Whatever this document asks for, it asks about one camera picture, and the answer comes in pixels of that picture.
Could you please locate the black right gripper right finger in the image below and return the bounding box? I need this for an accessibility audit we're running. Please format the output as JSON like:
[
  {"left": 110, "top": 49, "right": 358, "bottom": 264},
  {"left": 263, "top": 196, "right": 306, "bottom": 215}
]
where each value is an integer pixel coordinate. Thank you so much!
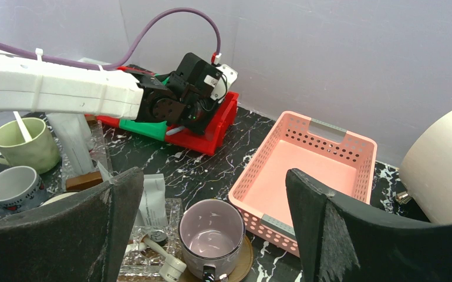
[{"left": 291, "top": 176, "right": 452, "bottom": 281}]

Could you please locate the left red plastic bin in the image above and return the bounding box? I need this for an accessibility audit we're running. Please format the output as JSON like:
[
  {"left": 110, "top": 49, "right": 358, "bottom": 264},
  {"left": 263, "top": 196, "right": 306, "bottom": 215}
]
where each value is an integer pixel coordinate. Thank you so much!
[{"left": 96, "top": 64, "right": 156, "bottom": 131}]

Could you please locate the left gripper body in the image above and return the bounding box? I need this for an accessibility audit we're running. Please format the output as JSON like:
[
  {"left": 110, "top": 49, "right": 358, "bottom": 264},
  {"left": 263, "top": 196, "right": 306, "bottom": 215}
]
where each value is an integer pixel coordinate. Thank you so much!
[{"left": 175, "top": 52, "right": 220, "bottom": 135}]

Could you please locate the red plastic bin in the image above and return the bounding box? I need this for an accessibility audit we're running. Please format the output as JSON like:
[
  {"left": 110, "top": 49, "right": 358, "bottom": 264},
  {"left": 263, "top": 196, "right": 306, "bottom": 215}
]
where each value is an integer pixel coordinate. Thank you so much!
[
  {"left": 96, "top": 64, "right": 156, "bottom": 131},
  {"left": 164, "top": 92, "right": 239, "bottom": 156}
]

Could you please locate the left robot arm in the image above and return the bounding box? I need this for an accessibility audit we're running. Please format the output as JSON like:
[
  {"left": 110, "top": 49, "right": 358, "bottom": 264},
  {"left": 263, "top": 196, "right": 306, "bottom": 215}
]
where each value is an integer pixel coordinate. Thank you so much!
[{"left": 0, "top": 51, "right": 238, "bottom": 134}]

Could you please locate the green plastic bin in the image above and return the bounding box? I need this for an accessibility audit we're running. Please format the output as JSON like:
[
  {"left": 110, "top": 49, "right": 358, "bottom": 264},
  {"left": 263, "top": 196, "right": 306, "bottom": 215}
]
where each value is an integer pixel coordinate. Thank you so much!
[{"left": 119, "top": 73, "right": 167, "bottom": 141}]

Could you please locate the white ribbed mug black rim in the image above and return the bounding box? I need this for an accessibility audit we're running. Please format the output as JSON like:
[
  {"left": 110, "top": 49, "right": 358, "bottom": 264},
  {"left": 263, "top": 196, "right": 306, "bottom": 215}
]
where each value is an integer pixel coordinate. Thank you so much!
[{"left": 41, "top": 192, "right": 77, "bottom": 206}]

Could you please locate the brown wooden holder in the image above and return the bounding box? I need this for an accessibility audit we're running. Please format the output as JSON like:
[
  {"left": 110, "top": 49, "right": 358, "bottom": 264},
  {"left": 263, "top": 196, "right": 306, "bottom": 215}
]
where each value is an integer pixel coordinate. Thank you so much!
[{"left": 66, "top": 171, "right": 103, "bottom": 192}]

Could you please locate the brown oval wooden tray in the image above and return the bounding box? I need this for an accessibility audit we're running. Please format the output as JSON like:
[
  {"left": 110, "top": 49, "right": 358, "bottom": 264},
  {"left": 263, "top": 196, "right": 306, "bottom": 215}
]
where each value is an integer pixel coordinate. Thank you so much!
[{"left": 117, "top": 233, "right": 255, "bottom": 282}]

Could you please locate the purple mug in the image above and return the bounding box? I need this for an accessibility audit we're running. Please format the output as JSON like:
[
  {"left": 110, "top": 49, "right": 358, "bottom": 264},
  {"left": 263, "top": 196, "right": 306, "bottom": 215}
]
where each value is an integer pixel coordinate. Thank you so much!
[{"left": 178, "top": 199, "right": 245, "bottom": 281}]

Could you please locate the pink perforated basket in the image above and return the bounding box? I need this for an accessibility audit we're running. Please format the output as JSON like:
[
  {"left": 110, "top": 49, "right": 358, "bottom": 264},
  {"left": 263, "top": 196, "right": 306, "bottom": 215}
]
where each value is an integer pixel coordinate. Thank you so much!
[{"left": 228, "top": 111, "right": 377, "bottom": 256}]

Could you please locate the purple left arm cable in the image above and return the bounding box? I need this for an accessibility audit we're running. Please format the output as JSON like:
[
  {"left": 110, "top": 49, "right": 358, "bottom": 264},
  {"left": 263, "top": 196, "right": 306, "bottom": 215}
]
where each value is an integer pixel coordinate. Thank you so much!
[{"left": 0, "top": 8, "right": 223, "bottom": 72}]

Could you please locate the black cap toothpaste tube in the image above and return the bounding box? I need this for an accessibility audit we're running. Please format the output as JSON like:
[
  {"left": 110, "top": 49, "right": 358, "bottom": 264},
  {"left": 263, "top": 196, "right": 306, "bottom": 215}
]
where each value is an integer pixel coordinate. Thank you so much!
[{"left": 134, "top": 174, "right": 168, "bottom": 246}]

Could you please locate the beige toothbrush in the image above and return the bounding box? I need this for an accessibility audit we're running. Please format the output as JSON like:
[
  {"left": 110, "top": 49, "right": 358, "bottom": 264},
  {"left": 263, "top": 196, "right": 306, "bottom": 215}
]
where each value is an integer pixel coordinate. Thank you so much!
[{"left": 124, "top": 235, "right": 187, "bottom": 282}]

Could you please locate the green mug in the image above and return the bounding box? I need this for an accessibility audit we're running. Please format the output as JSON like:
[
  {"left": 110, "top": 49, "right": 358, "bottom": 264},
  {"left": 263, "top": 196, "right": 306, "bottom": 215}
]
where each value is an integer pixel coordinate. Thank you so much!
[{"left": 0, "top": 117, "right": 61, "bottom": 174}]

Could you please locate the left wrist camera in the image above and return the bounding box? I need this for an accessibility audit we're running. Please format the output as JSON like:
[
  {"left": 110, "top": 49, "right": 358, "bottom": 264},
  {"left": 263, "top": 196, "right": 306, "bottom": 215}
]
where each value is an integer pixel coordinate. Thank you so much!
[{"left": 204, "top": 64, "right": 238, "bottom": 103}]

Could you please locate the white cylindrical appliance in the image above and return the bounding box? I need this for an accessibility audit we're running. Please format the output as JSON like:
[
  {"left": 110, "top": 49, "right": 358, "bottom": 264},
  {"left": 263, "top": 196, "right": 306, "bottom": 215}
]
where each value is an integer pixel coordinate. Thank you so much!
[{"left": 399, "top": 111, "right": 452, "bottom": 224}]

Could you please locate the white toothbrush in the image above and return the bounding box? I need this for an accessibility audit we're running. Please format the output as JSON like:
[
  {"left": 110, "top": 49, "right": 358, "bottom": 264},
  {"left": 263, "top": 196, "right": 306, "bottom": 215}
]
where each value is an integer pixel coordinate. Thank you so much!
[
  {"left": 13, "top": 111, "right": 32, "bottom": 142},
  {"left": 166, "top": 126, "right": 185, "bottom": 136}
]

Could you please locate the right red plastic bin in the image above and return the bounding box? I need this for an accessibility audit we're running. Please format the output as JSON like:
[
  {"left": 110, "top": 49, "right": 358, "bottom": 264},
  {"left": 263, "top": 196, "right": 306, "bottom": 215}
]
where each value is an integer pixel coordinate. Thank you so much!
[{"left": 164, "top": 92, "right": 239, "bottom": 156}]

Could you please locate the pink cap toothpaste tube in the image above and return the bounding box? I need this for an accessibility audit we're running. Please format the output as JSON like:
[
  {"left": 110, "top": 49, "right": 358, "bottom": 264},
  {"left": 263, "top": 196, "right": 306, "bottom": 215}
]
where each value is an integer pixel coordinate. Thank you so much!
[{"left": 46, "top": 113, "right": 94, "bottom": 176}]

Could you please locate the clear textured square holder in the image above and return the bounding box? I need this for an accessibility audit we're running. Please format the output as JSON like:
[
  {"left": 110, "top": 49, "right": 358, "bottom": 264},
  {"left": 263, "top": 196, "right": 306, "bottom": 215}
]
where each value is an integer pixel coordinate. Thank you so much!
[{"left": 117, "top": 198, "right": 186, "bottom": 281}]

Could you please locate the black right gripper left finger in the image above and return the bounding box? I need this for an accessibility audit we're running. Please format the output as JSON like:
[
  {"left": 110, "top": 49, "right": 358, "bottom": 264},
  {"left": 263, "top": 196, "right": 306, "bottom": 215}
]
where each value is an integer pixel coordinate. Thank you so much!
[{"left": 0, "top": 167, "right": 144, "bottom": 281}]

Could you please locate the grey mug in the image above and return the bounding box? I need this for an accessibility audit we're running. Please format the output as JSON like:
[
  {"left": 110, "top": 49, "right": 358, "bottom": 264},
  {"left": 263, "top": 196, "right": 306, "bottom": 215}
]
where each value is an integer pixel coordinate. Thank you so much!
[{"left": 0, "top": 166, "right": 52, "bottom": 218}]

